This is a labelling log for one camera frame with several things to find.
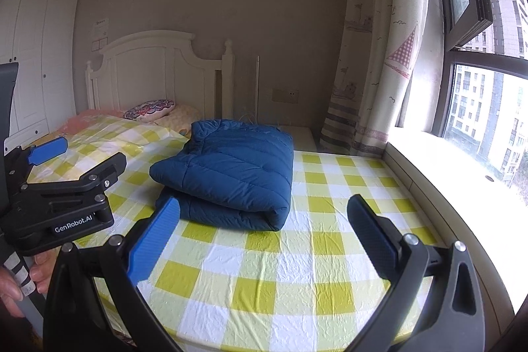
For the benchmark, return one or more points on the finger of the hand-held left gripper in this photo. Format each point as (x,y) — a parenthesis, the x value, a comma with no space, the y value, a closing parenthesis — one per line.
(49,150)
(95,170)

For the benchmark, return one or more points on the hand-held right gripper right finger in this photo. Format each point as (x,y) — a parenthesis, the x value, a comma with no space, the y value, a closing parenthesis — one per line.
(371,232)

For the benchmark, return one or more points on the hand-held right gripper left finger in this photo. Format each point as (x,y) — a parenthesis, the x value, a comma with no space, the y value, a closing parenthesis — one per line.
(154,240)

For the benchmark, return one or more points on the blue quilted jacket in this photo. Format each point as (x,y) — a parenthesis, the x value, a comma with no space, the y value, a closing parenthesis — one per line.
(231,170)

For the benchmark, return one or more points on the person's left hand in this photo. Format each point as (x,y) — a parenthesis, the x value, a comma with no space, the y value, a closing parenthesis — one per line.
(43,273)

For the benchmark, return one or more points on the pink blanket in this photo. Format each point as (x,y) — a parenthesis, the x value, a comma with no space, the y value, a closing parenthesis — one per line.
(99,114)

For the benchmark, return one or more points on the colourful patterned pillow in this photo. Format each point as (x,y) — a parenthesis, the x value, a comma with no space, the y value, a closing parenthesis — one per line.
(150,108)

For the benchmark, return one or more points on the white wardrobe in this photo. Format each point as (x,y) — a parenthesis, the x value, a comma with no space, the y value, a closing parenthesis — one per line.
(37,67)

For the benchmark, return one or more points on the yellow checked bed sheet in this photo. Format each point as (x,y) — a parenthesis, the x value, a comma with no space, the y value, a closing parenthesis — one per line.
(288,273)

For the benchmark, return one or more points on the white window sill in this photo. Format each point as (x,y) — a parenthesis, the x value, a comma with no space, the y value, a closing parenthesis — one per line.
(453,179)

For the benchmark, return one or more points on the cream pillow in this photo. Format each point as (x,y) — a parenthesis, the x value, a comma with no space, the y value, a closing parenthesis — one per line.
(182,117)

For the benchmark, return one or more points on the white bed headboard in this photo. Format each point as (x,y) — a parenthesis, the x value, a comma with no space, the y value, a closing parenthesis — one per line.
(156,75)

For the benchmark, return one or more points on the white bedside table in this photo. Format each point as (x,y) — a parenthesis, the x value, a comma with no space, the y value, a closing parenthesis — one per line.
(303,135)

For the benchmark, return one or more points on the high-rise buildings outside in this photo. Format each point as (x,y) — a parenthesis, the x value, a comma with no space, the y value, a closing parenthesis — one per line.
(495,108)

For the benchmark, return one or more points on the sailboat print curtain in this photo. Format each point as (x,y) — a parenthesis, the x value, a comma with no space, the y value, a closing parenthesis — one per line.
(371,47)

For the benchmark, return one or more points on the dark framed window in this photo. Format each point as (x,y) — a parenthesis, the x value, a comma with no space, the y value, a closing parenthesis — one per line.
(478,18)

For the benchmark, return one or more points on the white wall sticker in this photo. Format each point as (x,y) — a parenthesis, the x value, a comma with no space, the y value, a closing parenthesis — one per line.
(100,34)

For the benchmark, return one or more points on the beige wall socket plate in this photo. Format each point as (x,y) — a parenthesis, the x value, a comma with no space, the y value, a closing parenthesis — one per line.
(291,96)

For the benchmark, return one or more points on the beige wall switch plate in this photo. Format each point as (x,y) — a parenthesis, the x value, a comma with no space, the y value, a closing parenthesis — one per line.
(279,94)

